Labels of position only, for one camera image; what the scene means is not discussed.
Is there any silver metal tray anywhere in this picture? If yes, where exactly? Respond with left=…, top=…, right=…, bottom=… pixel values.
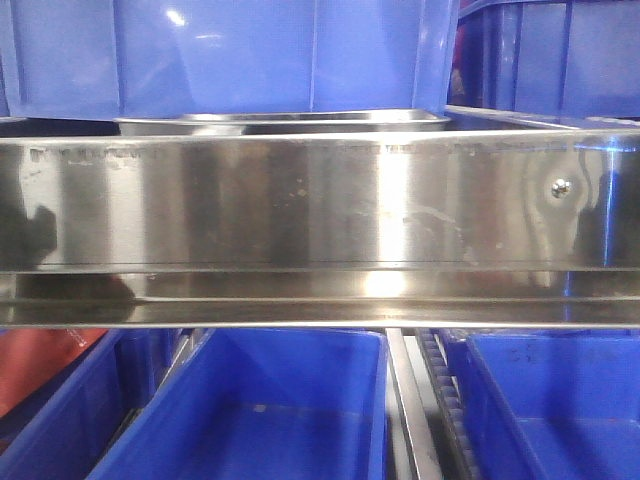
left=116, top=109, right=450, bottom=136

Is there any blue lower center bin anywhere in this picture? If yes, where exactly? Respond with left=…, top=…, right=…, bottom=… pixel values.
left=91, top=329, right=387, bottom=479

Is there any blue bin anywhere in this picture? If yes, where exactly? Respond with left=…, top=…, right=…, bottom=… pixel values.
left=1, top=329, right=179, bottom=479
left=441, top=332, right=639, bottom=479
left=91, top=329, right=387, bottom=479
left=1, top=1, right=459, bottom=120
left=448, top=1, right=639, bottom=119

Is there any black roller track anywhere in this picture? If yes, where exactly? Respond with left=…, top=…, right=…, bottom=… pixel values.
left=415, top=328, right=483, bottom=480

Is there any blue lower right bin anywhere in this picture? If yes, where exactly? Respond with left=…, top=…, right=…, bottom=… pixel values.
left=441, top=332, right=639, bottom=479

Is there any blue upper right bin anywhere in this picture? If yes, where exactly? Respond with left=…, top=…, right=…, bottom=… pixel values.
left=448, top=1, right=639, bottom=119

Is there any red bag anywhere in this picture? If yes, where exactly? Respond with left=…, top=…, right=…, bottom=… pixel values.
left=1, top=328, right=107, bottom=417

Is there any blue upper center bin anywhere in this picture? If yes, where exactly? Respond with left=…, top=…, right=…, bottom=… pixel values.
left=1, top=1, right=459, bottom=120

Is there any blue lower left bin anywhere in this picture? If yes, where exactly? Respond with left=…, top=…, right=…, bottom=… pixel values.
left=1, top=329, right=179, bottom=479

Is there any stainless steel shelf rail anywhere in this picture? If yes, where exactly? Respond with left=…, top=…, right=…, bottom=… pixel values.
left=1, top=108, right=639, bottom=329

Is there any steel rail bolt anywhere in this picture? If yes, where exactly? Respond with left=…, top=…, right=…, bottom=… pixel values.
left=550, top=178, right=572, bottom=199

